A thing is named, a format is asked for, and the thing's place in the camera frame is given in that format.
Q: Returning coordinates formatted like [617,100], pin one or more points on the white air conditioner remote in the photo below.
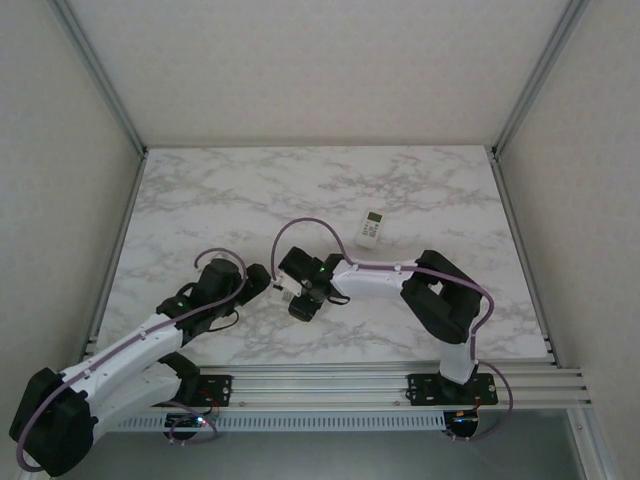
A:
[369,230]
[286,295]

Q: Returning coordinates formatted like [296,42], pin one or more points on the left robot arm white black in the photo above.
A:
[140,351]

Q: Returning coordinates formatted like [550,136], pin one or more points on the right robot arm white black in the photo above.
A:
[370,282]

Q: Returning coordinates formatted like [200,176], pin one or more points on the small circuit board with LED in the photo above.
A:
[465,422]
[192,422]

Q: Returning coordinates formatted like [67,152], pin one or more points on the wide aluminium mounting rail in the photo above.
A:
[325,387]

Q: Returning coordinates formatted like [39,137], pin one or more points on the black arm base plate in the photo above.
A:
[222,387]
[425,390]

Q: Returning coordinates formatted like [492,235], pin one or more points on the aluminium side rail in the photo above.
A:
[523,250]
[114,250]

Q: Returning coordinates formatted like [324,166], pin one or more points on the aluminium frame post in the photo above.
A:
[102,75]
[540,75]
[590,450]

